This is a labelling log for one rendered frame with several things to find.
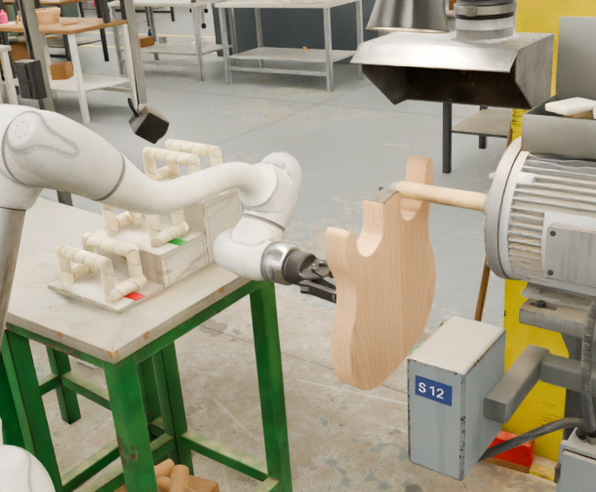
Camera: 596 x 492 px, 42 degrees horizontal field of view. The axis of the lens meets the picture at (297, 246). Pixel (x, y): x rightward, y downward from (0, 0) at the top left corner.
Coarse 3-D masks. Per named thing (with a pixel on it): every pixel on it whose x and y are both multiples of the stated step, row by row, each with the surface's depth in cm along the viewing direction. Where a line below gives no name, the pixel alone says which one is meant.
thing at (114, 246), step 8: (88, 232) 196; (88, 240) 193; (96, 240) 192; (104, 240) 190; (112, 240) 190; (104, 248) 190; (112, 248) 188; (120, 248) 187; (128, 248) 185; (136, 248) 186
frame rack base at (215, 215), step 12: (168, 180) 215; (228, 192) 203; (192, 204) 197; (204, 204) 196; (216, 204) 200; (228, 204) 203; (240, 204) 207; (144, 216) 211; (168, 216) 205; (192, 216) 199; (204, 216) 197; (216, 216) 200; (228, 216) 204; (240, 216) 208; (192, 228) 201; (204, 228) 198; (216, 228) 201; (228, 228) 205
